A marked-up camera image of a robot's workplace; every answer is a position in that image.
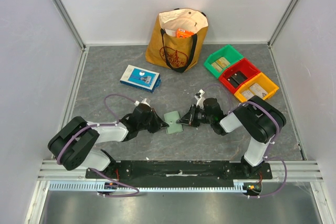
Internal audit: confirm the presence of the green card holder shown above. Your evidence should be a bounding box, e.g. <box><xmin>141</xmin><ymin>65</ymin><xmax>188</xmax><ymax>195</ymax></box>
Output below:
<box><xmin>164</xmin><ymin>111</ymin><xmax>183</xmax><ymax>135</ymax></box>

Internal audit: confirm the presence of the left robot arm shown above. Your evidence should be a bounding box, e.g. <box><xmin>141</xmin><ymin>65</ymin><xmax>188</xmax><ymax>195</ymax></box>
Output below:
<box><xmin>48</xmin><ymin>102</ymin><xmax>170</xmax><ymax>178</ymax></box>

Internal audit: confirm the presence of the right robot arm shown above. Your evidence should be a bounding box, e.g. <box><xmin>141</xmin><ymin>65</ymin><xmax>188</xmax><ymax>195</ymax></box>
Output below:
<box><xmin>176</xmin><ymin>95</ymin><xmax>287</xmax><ymax>179</ymax></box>

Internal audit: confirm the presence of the black card in red bin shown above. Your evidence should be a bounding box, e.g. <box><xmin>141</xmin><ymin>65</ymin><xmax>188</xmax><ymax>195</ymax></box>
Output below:
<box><xmin>227</xmin><ymin>73</ymin><xmax>247</xmax><ymax>88</ymax></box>

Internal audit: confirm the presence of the gold card in green bin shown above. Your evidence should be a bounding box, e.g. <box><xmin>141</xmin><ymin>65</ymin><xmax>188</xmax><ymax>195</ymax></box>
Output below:
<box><xmin>216</xmin><ymin>57</ymin><xmax>230</xmax><ymax>69</ymax></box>

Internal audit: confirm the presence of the silver card in yellow bin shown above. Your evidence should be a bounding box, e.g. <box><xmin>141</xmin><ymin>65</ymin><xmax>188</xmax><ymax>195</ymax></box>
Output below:
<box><xmin>249</xmin><ymin>83</ymin><xmax>268</xmax><ymax>99</ymax></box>

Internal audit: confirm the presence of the blue white product box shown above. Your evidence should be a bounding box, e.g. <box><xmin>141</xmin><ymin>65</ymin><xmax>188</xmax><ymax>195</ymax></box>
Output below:
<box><xmin>120</xmin><ymin>65</ymin><xmax>161</xmax><ymax>93</ymax></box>

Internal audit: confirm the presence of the red plastic bin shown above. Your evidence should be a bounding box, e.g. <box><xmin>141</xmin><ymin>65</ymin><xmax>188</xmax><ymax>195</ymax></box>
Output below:
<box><xmin>218</xmin><ymin>58</ymin><xmax>261</xmax><ymax>94</ymax></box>

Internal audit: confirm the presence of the green plastic bin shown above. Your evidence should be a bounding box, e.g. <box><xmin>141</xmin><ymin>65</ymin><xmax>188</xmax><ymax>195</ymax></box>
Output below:
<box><xmin>204</xmin><ymin>45</ymin><xmax>244</xmax><ymax>79</ymax></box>

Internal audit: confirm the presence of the brown tote bag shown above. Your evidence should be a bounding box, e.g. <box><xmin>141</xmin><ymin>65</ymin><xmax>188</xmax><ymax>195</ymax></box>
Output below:
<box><xmin>145</xmin><ymin>8</ymin><xmax>208</xmax><ymax>73</ymax></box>

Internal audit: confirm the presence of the yellow plastic bin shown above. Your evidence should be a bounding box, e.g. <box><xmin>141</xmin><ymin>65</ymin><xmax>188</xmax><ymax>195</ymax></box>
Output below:
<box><xmin>234</xmin><ymin>72</ymin><xmax>279</xmax><ymax>102</ymax></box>

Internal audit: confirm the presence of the orange box in bag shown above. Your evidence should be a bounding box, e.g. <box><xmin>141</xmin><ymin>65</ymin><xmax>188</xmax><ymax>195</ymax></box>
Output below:
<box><xmin>176</xmin><ymin>28</ymin><xmax>194</xmax><ymax>38</ymax></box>

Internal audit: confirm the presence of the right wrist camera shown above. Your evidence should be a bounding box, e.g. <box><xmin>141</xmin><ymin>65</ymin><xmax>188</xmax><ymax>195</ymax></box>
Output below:
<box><xmin>194</xmin><ymin>89</ymin><xmax>205</xmax><ymax>110</ymax></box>

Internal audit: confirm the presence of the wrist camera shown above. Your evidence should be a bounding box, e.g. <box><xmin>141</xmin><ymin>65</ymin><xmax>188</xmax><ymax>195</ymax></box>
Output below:
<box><xmin>134</xmin><ymin>98</ymin><xmax>150</xmax><ymax>106</ymax></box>
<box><xmin>194</xmin><ymin>89</ymin><xmax>205</xmax><ymax>110</ymax></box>

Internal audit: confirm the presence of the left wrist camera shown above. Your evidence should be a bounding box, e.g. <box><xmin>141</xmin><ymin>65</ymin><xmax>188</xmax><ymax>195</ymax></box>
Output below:
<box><xmin>134</xmin><ymin>98</ymin><xmax>150</xmax><ymax>106</ymax></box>

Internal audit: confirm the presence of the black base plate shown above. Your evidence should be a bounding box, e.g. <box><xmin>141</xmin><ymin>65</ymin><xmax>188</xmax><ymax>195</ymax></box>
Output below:
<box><xmin>102</xmin><ymin>161</ymin><xmax>272</xmax><ymax>180</ymax></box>

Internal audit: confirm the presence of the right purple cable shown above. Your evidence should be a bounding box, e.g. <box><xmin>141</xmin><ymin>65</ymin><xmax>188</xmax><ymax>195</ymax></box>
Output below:
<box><xmin>202</xmin><ymin>84</ymin><xmax>287</xmax><ymax>199</ymax></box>

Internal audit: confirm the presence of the slotted cable duct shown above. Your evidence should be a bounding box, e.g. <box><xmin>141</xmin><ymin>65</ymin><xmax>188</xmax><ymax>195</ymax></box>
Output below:
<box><xmin>49</xmin><ymin>181</ymin><xmax>247</xmax><ymax>193</ymax></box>

